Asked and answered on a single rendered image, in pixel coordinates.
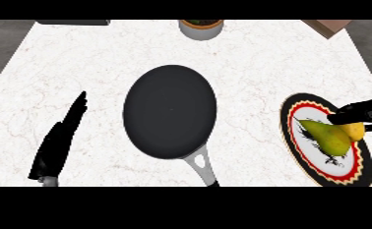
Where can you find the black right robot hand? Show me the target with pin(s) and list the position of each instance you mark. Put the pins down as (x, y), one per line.
(356, 113)

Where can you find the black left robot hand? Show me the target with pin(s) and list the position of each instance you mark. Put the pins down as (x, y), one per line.
(54, 143)

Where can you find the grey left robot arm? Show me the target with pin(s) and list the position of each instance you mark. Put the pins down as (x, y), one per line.
(49, 181)

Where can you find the yellow lemon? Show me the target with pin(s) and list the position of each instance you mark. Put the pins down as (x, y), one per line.
(356, 130)

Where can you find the patterned black rimmed plate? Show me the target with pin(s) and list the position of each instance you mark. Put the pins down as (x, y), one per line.
(319, 160)

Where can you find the black frying pan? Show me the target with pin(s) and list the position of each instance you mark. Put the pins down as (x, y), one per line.
(169, 111)

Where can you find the green pear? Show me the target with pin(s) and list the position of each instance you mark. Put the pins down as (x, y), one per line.
(330, 138)

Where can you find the brown wooden block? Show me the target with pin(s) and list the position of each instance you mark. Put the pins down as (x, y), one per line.
(328, 27)

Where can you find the dark grey flat object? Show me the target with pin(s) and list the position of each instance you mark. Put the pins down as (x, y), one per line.
(73, 22)

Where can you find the grey plant pot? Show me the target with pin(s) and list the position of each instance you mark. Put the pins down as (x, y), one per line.
(201, 29)

